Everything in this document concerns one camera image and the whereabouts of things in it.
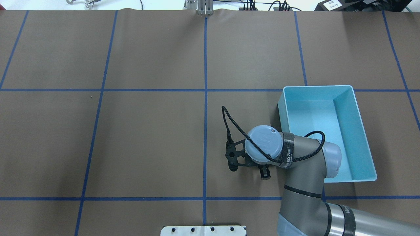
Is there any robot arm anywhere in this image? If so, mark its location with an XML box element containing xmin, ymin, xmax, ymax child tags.
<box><xmin>244</xmin><ymin>125</ymin><xmax>420</xmax><ymax>236</ymax></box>

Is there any light blue plastic bin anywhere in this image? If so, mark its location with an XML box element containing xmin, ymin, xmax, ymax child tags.
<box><xmin>278</xmin><ymin>85</ymin><xmax>377</xmax><ymax>183</ymax></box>

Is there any black labelled box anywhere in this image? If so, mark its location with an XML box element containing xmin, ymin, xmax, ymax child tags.
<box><xmin>314</xmin><ymin>0</ymin><xmax>363</xmax><ymax>12</ymax></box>

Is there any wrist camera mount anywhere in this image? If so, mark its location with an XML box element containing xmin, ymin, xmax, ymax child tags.
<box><xmin>225</xmin><ymin>140</ymin><xmax>258</xmax><ymax>172</ymax></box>

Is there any black braided cable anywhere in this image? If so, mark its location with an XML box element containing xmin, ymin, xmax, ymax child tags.
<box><xmin>221</xmin><ymin>106</ymin><xmax>326</xmax><ymax>164</ymax></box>

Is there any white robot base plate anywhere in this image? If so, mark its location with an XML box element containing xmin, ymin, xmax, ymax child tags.
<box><xmin>160</xmin><ymin>225</ymin><xmax>247</xmax><ymax>236</ymax></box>

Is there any aluminium frame post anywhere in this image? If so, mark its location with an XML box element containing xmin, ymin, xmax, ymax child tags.
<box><xmin>184</xmin><ymin>0</ymin><xmax>214</xmax><ymax>15</ymax></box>

